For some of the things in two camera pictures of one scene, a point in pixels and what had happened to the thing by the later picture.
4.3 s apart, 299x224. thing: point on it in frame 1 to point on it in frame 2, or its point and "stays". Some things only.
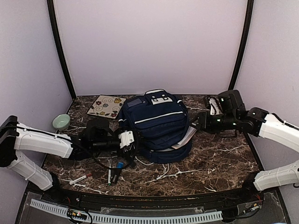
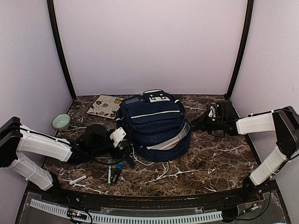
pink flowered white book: [190, 132] to [173, 143]
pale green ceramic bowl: [61, 122] stays
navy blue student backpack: [160, 121] stays
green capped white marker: [109, 176] stays
